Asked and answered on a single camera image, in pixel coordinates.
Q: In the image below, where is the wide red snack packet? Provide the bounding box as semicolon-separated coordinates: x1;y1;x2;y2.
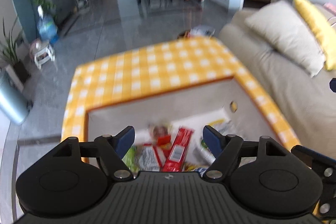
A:
139;124;172;172

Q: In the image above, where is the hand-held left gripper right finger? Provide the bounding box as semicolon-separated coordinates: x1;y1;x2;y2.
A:
203;125;289;180

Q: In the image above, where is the white pillow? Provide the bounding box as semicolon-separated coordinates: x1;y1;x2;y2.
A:
244;0;326;78

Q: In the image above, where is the beige sofa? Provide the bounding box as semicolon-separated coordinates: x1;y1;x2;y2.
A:
218;4;336;163

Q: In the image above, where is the silver trash can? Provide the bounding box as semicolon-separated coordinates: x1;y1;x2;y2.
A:
0;70;30;125

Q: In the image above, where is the long leaf potted plant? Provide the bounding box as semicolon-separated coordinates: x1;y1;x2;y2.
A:
0;17;30;84

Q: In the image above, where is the long red bar packet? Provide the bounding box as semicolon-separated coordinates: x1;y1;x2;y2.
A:
161;127;195;172

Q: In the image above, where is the bun packet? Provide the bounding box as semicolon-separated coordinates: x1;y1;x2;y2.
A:
194;139;219;165

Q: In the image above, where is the blue water jug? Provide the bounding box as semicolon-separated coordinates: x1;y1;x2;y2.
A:
37;6;59;42

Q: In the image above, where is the yellow checkered tablecloth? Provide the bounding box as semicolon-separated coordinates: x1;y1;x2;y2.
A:
61;36;302;165

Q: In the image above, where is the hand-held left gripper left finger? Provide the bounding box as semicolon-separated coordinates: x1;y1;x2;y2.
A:
47;126;136;180

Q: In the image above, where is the small white stool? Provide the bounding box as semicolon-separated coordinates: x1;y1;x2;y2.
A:
29;40;56;70

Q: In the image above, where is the green pea packet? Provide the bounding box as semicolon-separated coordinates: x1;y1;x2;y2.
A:
121;146;140;172

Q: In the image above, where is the yellow pillow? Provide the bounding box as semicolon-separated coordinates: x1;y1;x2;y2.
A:
292;0;336;71

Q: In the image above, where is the orange cardboard box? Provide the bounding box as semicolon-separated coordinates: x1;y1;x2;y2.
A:
83;76;265;174

